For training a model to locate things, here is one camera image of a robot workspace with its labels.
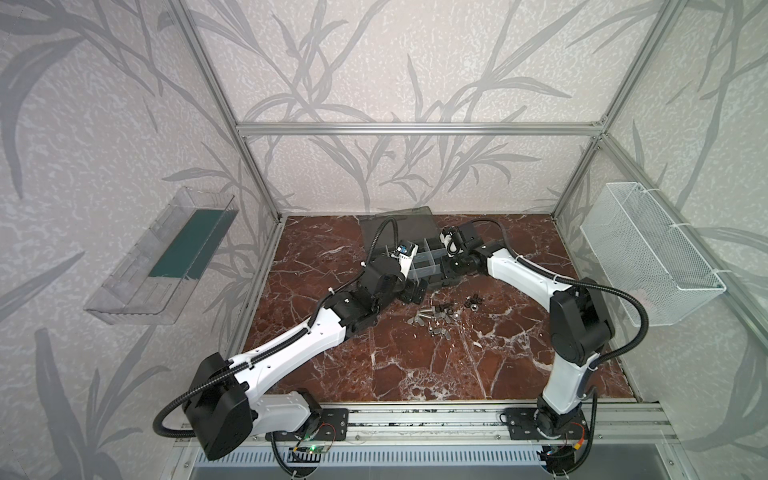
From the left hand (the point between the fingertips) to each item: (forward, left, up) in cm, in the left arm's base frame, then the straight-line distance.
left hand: (419, 262), depth 77 cm
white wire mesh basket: (-5, -49, +12) cm, 50 cm away
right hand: (+11, -9, -14) cm, 20 cm away
